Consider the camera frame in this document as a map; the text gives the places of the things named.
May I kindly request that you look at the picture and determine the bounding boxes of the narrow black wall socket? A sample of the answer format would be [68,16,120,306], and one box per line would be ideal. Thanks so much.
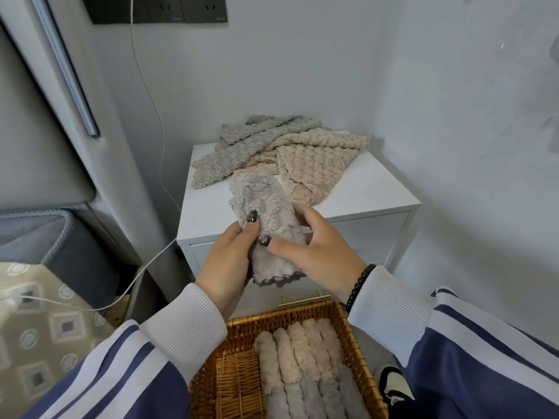
[179,0,229,24]

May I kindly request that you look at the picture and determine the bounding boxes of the person's right forearm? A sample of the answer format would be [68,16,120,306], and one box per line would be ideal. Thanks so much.
[347,265,559,419]

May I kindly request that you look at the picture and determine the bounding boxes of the grey padded headboard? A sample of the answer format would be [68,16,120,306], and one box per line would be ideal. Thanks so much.
[0,21,97,213]

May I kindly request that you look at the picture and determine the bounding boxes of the silver headboard trim strip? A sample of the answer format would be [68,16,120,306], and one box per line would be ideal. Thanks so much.
[28,0,101,139]

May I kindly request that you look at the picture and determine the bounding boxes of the person's left forearm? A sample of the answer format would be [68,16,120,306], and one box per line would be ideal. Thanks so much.
[19,282,229,419]

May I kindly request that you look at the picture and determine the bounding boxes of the person's right shoe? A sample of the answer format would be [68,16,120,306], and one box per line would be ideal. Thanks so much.
[377,365,416,406]

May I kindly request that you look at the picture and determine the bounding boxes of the white charging cable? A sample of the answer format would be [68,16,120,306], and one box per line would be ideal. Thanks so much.
[0,0,182,313]

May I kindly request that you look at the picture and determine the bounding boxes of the wide black wall socket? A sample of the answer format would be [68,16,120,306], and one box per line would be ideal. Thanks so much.
[80,0,185,26]

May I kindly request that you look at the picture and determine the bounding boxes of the person's left hand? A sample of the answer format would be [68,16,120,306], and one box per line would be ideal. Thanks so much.
[194,209,261,321]

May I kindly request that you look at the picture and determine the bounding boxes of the short gold drawer handle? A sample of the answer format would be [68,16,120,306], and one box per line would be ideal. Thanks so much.
[276,288,332,310]

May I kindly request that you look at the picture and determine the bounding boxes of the white nightstand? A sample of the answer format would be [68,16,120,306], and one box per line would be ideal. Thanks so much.
[176,141,423,319]

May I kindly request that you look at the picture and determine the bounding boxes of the black bead bracelet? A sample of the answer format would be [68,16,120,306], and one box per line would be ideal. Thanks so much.
[345,264,378,314]

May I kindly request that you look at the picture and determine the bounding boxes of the patterned beige bedspread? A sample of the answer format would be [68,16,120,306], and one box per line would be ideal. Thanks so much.
[0,261,116,419]

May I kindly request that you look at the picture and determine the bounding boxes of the light wooden board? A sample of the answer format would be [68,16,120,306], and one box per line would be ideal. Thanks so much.
[107,296,132,328]

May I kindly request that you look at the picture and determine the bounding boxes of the pile of beige grey towels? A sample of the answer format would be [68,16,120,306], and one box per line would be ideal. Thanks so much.
[190,114,372,208]

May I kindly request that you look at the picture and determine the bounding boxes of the person's right hand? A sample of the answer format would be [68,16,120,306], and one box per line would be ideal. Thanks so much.
[257,203,367,304]

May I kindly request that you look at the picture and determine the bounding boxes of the orange wicker basket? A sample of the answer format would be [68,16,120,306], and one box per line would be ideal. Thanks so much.
[190,300,390,419]

